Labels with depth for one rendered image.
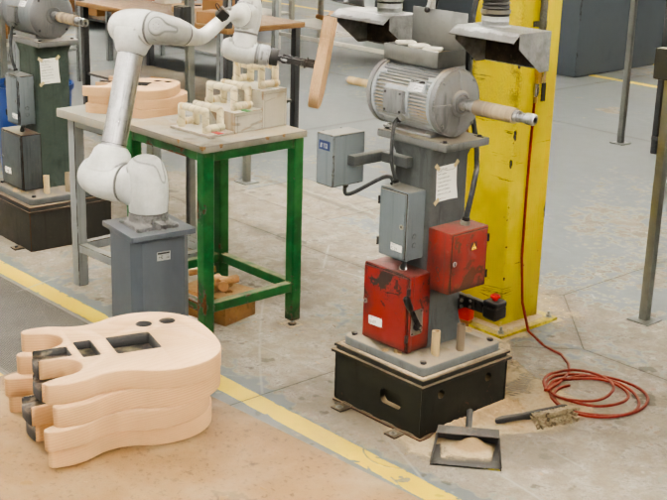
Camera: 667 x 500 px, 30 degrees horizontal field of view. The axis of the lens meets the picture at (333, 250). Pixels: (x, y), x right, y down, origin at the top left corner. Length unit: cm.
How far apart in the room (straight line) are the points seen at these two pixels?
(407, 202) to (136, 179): 105
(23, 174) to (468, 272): 305
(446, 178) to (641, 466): 128
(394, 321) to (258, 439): 207
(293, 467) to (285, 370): 275
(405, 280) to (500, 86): 133
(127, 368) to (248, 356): 287
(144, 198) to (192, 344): 214
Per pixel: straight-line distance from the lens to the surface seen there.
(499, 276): 581
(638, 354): 579
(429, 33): 480
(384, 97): 470
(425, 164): 464
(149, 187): 484
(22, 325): 591
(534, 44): 444
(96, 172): 497
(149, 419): 267
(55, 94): 700
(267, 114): 560
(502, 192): 571
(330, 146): 463
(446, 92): 456
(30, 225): 692
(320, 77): 524
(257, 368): 537
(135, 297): 490
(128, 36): 501
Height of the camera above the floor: 212
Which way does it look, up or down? 18 degrees down
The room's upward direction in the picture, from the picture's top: 2 degrees clockwise
